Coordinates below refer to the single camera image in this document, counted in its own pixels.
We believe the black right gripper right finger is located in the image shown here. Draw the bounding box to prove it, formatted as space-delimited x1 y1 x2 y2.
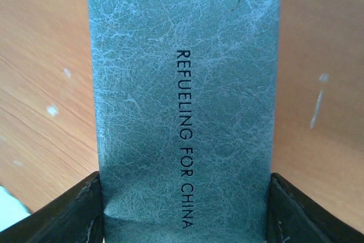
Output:
266 173 363 243

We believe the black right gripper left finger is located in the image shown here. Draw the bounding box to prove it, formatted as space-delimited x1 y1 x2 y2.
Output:
1 171 104 243

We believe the grey-blue glasses case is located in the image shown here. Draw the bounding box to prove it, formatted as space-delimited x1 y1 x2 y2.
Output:
88 0 280 242

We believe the light blue cleaning cloth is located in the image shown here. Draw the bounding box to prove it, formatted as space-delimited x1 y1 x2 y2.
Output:
0 186 31 231

